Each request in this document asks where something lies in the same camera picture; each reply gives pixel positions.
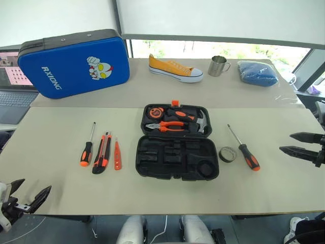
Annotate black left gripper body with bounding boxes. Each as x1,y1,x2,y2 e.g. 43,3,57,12
0,195,33,222

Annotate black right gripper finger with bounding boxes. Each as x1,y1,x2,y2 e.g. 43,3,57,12
289,132,323,145
279,145,321,164

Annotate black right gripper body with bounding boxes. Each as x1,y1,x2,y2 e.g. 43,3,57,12
314,134,325,168

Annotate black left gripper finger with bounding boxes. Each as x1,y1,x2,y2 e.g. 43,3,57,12
27,185,52,214
9,178,26,197

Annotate black orange utility knife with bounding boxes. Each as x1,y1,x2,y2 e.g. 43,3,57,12
91,131,112,175

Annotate black tool case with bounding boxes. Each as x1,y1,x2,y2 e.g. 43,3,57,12
135,100,220,182

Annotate long black orange screwdriver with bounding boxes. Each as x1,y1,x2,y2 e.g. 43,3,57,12
226,124,261,172

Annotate short black orange screwdriver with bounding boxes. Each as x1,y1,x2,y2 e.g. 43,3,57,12
79,121,97,167

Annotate black electrical tape roll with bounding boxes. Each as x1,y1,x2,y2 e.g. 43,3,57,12
218,145,238,164

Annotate white sneaker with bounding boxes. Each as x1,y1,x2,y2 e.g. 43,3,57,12
283,217,310,244

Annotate blue cloth in plastic bag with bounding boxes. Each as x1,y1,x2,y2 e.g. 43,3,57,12
237,59,280,88

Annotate orange voltage tester pen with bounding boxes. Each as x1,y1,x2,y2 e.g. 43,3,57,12
113,137,123,171

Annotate grey laptop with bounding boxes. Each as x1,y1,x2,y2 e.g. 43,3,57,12
0,49,40,125

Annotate silver left robot leg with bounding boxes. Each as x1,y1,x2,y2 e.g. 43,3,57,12
116,215,146,244

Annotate silver robot leg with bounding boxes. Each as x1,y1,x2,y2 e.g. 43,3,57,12
180,215,215,244
116,215,146,244

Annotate steel mug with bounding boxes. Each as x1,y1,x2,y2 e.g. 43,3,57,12
207,55,232,77

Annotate blue padded case with cartoon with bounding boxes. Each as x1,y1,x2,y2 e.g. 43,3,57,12
17,28,131,100

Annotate silver right robot leg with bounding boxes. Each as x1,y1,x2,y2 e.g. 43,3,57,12
180,215,215,244

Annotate orange black tape measure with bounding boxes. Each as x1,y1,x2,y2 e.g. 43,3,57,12
147,106,167,120

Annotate yellow canvas shoe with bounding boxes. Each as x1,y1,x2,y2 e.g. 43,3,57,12
148,53,204,83

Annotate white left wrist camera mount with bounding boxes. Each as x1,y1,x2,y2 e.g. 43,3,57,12
0,181,14,232

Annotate thin white looped cable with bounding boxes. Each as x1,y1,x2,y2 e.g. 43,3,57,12
276,70,297,86

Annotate hammer with black orange handle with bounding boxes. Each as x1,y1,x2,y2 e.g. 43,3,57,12
166,107,209,135

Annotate pliers with orange handles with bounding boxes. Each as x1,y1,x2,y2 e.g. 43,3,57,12
145,120,190,134

